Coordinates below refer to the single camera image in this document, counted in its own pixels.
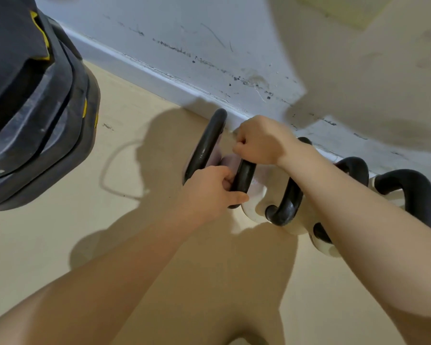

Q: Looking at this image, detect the person's left hand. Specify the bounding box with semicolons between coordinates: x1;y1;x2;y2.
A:
177;165;250;227

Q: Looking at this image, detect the person's right hand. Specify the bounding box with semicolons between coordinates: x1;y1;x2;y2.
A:
232;115;299;167

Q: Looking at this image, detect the white kettlebell with black handle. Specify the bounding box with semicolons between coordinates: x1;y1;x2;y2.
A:
368;169;431;233
228;159;274;224
308;156;370;258
265;137;321;236

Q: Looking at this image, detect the person's right forearm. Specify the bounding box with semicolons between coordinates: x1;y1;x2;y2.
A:
278;142;431;345

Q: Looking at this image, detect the person's left forearm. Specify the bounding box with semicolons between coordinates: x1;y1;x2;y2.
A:
0;203;210;345

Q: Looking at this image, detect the pink kettlebell with black handle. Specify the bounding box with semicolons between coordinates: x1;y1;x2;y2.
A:
182;108;242;185

